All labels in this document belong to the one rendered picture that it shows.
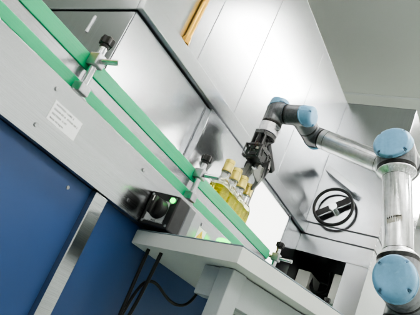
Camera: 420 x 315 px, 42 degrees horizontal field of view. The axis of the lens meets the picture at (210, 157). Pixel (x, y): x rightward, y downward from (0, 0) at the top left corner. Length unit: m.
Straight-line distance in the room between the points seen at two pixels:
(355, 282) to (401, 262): 1.17
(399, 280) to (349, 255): 1.23
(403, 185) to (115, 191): 0.88
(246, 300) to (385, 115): 2.12
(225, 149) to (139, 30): 0.60
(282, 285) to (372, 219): 1.73
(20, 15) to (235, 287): 0.61
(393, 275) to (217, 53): 0.94
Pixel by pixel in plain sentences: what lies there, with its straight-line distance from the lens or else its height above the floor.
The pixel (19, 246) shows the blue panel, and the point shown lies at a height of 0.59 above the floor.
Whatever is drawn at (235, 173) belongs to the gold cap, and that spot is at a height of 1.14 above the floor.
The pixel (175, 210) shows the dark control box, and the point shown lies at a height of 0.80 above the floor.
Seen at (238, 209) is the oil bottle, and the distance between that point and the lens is 1.85.
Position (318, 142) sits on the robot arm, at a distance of 2.03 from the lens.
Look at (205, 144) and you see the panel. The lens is 1.89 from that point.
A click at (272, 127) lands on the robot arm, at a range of 1.98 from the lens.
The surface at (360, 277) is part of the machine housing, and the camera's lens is 2.71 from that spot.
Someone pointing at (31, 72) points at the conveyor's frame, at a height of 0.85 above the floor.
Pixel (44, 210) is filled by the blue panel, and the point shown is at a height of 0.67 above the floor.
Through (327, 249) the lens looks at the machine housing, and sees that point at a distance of 2.79.
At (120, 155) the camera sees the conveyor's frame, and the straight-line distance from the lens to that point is 1.15.
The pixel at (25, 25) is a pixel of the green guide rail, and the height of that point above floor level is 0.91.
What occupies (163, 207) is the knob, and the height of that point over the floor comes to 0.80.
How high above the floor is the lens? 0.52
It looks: 20 degrees up
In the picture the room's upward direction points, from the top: 24 degrees clockwise
